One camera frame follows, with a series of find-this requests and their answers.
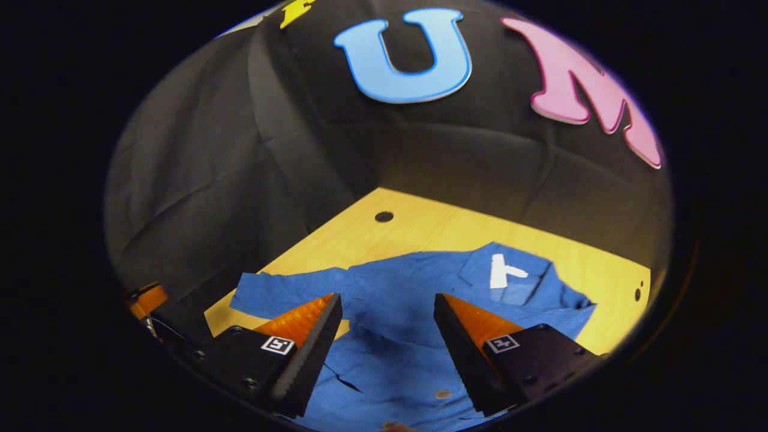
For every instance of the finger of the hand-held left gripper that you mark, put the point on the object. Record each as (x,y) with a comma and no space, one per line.
(147,300)

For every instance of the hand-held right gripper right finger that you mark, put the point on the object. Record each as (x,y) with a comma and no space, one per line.
(459,354)

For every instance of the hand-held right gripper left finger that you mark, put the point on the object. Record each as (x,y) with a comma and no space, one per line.
(315,348)

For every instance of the black backdrop cloth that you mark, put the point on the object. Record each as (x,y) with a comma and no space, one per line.
(420,150)

